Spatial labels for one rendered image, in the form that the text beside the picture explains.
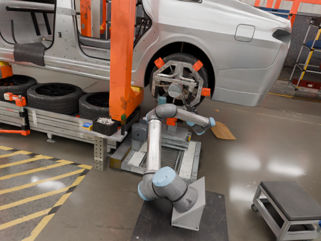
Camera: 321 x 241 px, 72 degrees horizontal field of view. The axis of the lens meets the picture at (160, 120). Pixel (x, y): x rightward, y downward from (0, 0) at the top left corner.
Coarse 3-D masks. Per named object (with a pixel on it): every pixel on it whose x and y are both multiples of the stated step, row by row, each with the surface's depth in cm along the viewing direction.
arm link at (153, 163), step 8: (152, 112) 184; (152, 120) 181; (160, 120) 184; (152, 128) 177; (160, 128) 181; (152, 136) 173; (160, 136) 177; (152, 144) 170; (160, 144) 173; (152, 152) 166; (160, 152) 170; (152, 160) 163; (160, 160) 167; (152, 168) 159; (160, 168) 164; (144, 176) 157; (152, 176) 154; (144, 184) 154; (144, 192) 152; (152, 192) 147
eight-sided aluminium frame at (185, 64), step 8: (168, 64) 231; (176, 64) 230; (184, 64) 228; (192, 64) 232; (192, 72) 230; (152, 80) 243; (200, 80) 231; (152, 88) 246; (200, 88) 234; (200, 96) 238; (192, 104) 243
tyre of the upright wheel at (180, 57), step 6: (174, 54) 244; (180, 54) 240; (186, 54) 246; (162, 60) 240; (168, 60) 238; (174, 60) 237; (180, 60) 236; (186, 60) 234; (192, 60) 233; (156, 66) 244; (204, 66) 252; (198, 72) 236; (204, 72) 236; (150, 78) 251; (204, 78) 237; (150, 84) 254; (204, 84) 240; (150, 90) 257; (204, 96) 245; (198, 102) 249
